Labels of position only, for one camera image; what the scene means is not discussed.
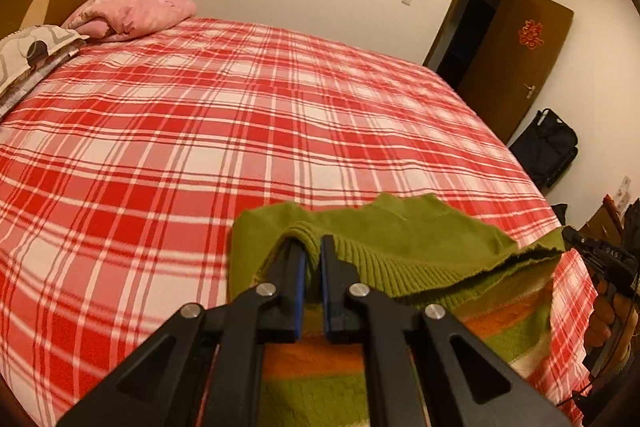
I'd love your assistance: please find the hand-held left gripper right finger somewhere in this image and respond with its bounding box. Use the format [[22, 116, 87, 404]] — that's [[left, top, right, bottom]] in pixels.
[[321, 235, 572, 427]]

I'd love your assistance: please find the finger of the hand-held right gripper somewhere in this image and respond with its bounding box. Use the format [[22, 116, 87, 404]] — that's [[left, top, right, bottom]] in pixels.
[[561, 227, 597, 255]]

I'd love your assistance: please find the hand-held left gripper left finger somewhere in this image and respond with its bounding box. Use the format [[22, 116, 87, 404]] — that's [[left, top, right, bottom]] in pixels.
[[57, 238, 307, 427]]

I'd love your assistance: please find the green knitted sweater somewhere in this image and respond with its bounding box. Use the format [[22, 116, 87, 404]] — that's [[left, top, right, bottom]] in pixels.
[[227, 193, 566, 427]]

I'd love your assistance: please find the person's right hand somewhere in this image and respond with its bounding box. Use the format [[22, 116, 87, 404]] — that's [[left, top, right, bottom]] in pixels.
[[585, 293, 630, 365]]

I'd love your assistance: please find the wooden dresser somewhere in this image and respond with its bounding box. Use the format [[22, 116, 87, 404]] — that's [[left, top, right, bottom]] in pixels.
[[580, 194, 624, 239]]

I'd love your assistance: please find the black suitcase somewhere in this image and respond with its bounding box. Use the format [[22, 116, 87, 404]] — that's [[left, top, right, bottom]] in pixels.
[[507, 108, 580, 190]]

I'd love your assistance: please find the brown wooden door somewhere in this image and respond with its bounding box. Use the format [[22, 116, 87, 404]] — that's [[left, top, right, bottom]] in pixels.
[[457, 0, 575, 144]]

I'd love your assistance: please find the red plaid bed sheet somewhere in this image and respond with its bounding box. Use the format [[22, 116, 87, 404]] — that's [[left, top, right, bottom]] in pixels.
[[0, 16, 598, 427]]

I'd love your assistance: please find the red paper door decoration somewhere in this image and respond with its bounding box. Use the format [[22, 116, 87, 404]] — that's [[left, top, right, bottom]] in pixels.
[[517, 20, 546, 50]]

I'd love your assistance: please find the pink floral pillow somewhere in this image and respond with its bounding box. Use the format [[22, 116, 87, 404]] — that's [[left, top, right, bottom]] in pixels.
[[61, 0, 197, 42]]

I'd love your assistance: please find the patterned grey white pillow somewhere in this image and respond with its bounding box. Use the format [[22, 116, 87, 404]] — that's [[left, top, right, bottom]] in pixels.
[[0, 24, 90, 118]]

